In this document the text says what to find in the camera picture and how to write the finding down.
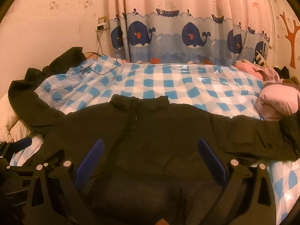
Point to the dark cloth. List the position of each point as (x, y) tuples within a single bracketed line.
[(284, 73)]

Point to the pink down jacket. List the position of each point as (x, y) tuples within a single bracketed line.
[(274, 98)]

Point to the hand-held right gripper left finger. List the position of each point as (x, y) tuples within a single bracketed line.
[(91, 161)]

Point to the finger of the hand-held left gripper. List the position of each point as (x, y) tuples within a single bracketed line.
[(23, 143)]

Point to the black hooded jacket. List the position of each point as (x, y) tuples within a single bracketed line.
[(68, 58)]

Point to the black down jacket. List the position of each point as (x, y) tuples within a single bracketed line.
[(159, 140)]

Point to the white down jacket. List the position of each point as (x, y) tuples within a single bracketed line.
[(10, 119)]

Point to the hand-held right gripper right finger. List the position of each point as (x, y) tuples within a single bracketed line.
[(212, 160)]

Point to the pink cloth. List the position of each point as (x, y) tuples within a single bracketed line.
[(248, 66)]

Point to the orange tree wall sticker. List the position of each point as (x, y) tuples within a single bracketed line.
[(292, 39)]

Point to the whale print curtain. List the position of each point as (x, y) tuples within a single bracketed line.
[(178, 28)]

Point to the blue white checkered bed sheet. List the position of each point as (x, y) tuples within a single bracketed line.
[(178, 84)]

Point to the white charger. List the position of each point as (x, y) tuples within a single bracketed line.
[(103, 26)]

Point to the black white striped item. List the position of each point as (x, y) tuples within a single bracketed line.
[(260, 56)]

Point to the wall outlet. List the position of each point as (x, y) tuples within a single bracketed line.
[(102, 19)]

